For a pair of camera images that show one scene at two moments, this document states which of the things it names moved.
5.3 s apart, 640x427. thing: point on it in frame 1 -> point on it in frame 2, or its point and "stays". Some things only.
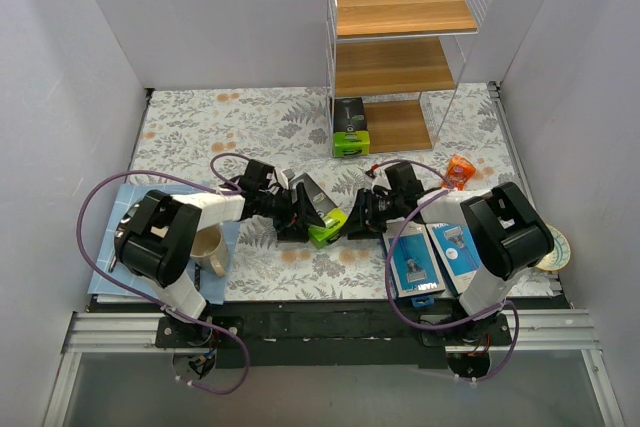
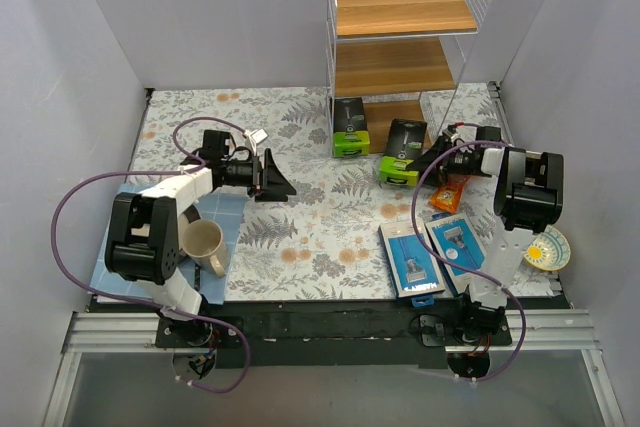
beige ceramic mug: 209,249 stays
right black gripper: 370,209 -> 444,160
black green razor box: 333,218 -> 405,144
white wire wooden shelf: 400,23 stays
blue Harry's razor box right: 458,251 stays
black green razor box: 350,135 stays
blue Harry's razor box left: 415,268 stays
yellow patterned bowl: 560,253 stays
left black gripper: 293,207 -> 260,175
